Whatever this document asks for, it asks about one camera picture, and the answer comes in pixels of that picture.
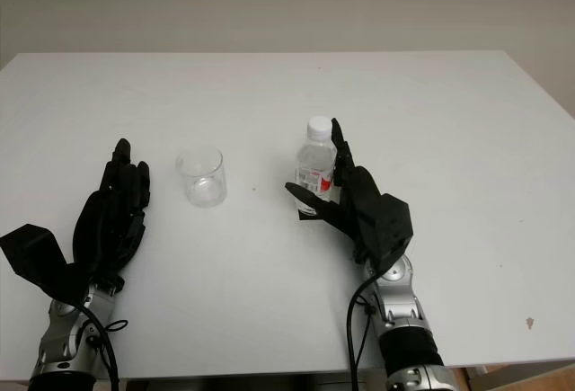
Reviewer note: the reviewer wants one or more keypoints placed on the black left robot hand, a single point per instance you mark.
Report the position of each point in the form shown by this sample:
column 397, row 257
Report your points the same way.
column 103, row 229

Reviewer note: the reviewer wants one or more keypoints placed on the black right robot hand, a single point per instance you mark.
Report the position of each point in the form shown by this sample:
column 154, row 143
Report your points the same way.
column 359, row 193

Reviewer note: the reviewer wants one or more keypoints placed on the clear plastic water bottle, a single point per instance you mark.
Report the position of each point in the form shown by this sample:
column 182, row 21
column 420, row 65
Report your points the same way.
column 314, row 157

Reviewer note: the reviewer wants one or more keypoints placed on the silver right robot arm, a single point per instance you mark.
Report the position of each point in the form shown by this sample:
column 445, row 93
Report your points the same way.
column 404, row 319

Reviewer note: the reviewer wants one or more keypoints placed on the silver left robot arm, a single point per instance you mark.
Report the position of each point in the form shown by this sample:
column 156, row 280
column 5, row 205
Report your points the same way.
column 63, row 341

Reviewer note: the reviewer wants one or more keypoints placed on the clear glass cup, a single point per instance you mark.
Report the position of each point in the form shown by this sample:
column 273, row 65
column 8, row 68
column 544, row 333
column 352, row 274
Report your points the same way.
column 202, row 180

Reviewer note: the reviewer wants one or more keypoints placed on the dark robot torso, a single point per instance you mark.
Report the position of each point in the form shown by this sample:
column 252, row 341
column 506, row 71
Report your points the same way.
column 251, row 381

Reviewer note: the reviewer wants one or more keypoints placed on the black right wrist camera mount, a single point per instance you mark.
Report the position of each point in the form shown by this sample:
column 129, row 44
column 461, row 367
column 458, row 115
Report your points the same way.
column 388, row 229

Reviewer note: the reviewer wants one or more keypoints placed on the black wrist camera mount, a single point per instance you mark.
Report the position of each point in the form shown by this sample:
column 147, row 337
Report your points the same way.
column 36, row 256
column 388, row 229

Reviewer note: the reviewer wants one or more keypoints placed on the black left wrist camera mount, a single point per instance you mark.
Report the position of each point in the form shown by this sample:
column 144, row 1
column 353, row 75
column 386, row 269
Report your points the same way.
column 36, row 256

